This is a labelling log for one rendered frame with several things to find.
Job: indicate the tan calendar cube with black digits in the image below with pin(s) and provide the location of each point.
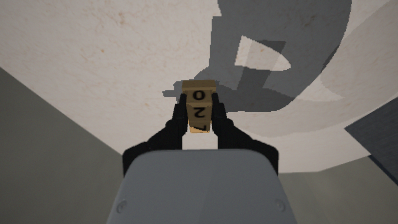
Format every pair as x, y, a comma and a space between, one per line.
199, 126

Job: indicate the tan wooden cube with black digits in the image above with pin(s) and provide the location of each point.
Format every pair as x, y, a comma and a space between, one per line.
199, 104

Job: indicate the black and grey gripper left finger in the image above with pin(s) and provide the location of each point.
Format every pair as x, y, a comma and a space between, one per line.
169, 138

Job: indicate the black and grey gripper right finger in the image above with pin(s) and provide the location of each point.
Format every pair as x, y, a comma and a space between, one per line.
224, 128

